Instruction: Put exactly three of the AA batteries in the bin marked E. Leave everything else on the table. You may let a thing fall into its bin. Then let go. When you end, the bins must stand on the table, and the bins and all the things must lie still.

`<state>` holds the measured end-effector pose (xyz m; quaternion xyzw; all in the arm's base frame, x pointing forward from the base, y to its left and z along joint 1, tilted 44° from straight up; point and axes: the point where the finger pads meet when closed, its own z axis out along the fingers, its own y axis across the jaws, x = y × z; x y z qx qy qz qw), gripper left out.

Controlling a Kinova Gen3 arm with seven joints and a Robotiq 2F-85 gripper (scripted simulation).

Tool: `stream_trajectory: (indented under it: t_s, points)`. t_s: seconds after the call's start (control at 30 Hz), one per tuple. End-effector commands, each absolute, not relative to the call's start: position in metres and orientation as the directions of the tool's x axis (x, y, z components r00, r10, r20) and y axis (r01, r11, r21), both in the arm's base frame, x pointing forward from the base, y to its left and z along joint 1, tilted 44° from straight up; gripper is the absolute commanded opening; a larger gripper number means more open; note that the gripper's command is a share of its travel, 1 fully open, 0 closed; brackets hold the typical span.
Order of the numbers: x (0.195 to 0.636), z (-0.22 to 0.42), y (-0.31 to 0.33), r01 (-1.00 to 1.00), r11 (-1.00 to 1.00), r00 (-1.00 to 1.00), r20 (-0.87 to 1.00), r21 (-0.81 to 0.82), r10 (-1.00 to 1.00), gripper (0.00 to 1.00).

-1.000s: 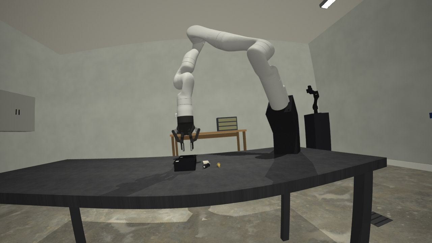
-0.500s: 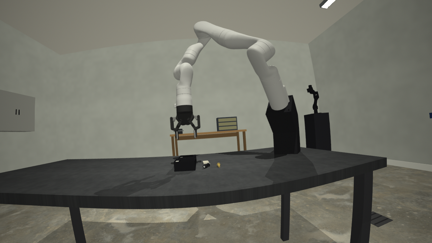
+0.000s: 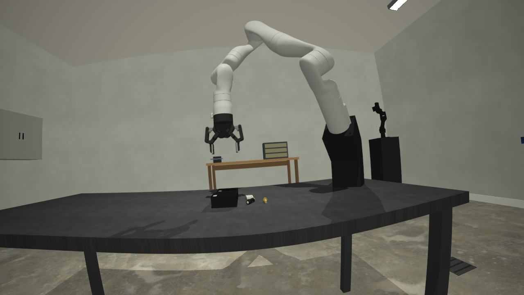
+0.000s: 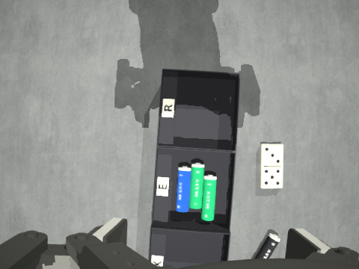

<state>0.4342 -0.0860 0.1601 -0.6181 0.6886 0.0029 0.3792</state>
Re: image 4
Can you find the black aa battery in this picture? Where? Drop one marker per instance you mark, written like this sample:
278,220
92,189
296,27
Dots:
268,247

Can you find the blue aa battery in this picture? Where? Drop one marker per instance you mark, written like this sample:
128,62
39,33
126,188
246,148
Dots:
183,189

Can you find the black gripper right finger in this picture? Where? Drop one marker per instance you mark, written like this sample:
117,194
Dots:
302,245

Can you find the green aa battery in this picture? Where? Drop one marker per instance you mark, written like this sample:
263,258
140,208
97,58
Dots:
208,201
196,186

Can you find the white domino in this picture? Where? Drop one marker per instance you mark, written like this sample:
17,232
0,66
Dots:
271,165

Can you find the black divided bin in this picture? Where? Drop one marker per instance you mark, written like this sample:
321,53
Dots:
206,120

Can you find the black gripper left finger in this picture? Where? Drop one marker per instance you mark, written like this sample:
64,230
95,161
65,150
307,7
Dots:
106,250

